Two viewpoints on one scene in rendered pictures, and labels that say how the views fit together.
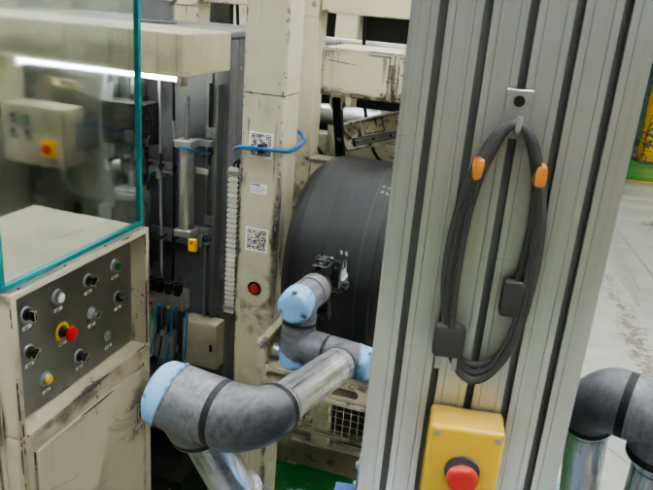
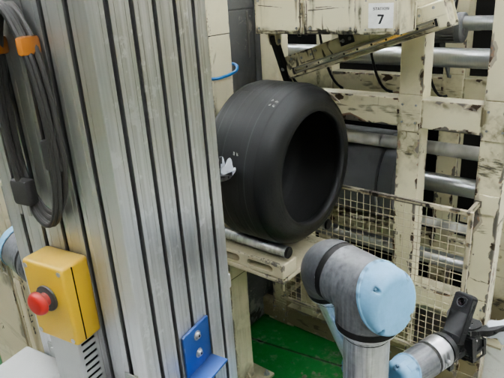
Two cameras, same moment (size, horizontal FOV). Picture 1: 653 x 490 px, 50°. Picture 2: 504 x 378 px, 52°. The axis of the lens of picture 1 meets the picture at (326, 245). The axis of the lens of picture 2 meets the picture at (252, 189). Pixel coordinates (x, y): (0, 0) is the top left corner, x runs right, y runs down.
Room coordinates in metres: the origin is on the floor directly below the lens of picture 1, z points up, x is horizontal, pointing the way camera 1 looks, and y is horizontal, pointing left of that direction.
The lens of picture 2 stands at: (0.21, -0.73, 1.82)
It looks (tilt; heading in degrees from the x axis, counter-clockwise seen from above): 22 degrees down; 23
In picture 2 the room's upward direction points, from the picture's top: 4 degrees counter-clockwise
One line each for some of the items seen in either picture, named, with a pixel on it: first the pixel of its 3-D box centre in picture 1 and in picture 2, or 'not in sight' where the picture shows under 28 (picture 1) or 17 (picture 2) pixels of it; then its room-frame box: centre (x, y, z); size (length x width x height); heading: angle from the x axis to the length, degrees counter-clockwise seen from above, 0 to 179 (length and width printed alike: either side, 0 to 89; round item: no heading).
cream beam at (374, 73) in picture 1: (425, 78); (337, 11); (2.22, -0.26, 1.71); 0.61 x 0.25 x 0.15; 73
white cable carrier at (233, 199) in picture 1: (235, 240); not in sight; (2.03, 0.28, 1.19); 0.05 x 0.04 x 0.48; 163
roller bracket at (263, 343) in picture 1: (285, 329); not in sight; (2.03, 0.11, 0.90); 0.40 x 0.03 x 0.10; 163
